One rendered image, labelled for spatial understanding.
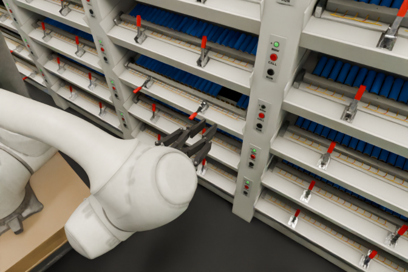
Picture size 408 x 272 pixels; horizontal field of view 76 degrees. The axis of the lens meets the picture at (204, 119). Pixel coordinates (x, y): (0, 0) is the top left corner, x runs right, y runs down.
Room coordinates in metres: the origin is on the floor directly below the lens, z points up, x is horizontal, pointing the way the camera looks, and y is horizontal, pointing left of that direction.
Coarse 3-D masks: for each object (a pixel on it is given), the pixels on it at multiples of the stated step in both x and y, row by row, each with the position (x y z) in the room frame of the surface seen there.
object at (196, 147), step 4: (200, 140) 0.46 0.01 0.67; (204, 140) 0.46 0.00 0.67; (192, 144) 0.44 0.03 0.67; (196, 144) 0.44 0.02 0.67; (200, 144) 0.45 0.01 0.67; (184, 148) 0.42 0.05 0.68; (188, 148) 0.42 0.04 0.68; (192, 148) 0.43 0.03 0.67; (196, 148) 0.43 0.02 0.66; (200, 148) 0.45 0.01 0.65; (184, 152) 0.40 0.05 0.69; (188, 152) 0.41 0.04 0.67; (192, 152) 0.42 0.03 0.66; (196, 152) 0.43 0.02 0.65; (188, 156) 0.41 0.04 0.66
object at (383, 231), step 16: (272, 160) 0.61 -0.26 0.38; (272, 176) 0.55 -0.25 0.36; (288, 176) 0.55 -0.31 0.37; (304, 176) 0.53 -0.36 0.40; (288, 192) 0.49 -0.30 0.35; (304, 192) 0.48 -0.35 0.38; (320, 192) 0.48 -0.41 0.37; (336, 192) 0.46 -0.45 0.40; (352, 192) 0.47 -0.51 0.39; (320, 208) 0.43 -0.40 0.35; (336, 208) 0.43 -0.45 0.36; (352, 208) 0.42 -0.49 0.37; (368, 208) 0.41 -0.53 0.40; (384, 208) 0.41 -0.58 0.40; (336, 224) 0.39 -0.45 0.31; (352, 224) 0.38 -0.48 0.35; (368, 224) 0.37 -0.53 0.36; (384, 224) 0.36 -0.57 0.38; (400, 224) 0.36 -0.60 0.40; (368, 240) 0.34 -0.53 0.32; (384, 240) 0.32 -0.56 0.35; (400, 240) 0.32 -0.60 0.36; (400, 256) 0.29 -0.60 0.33
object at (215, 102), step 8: (128, 64) 0.96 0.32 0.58; (144, 72) 0.90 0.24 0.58; (152, 72) 0.90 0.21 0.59; (160, 80) 0.86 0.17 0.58; (168, 80) 0.84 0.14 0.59; (176, 88) 0.82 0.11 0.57; (184, 88) 0.79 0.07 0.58; (184, 96) 0.78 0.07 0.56; (200, 96) 0.75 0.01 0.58; (208, 96) 0.74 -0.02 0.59; (216, 104) 0.71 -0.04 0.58; (224, 104) 0.70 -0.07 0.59; (232, 112) 0.68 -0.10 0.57; (240, 112) 0.66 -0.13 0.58
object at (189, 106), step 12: (120, 60) 0.96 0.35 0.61; (132, 60) 0.99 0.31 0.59; (120, 72) 0.95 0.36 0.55; (132, 72) 0.94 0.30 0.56; (132, 84) 0.89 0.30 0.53; (156, 84) 0.86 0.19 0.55; (156, 96) 0.82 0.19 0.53; (168, 96) 0.80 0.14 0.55; (180, 96) 0.79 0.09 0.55; (216, 96) 0.76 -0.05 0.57; (180, 108) 0.75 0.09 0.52; (192, 108) 0.73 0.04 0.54; (240, 108) 0.70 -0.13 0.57; (216, 120) 0.66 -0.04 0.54; (228, 120) 0.66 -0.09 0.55; (240, 120) 0.65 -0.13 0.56; (228, 132) 0.64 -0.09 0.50; (240, 132) 0.61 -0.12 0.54
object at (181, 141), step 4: (188, 128) 0.50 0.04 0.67; (184, 132) 0.49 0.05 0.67; (188, 132) 0.49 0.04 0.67; (180, 136) 0.47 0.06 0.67; (184, 136) 0.47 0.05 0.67; (180, 140) 0.45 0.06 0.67; (184, 140) 0.47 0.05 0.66; (172, 144) 0.43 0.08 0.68; (176, 144) 0.43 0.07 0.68; (180, 144) 0.45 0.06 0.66
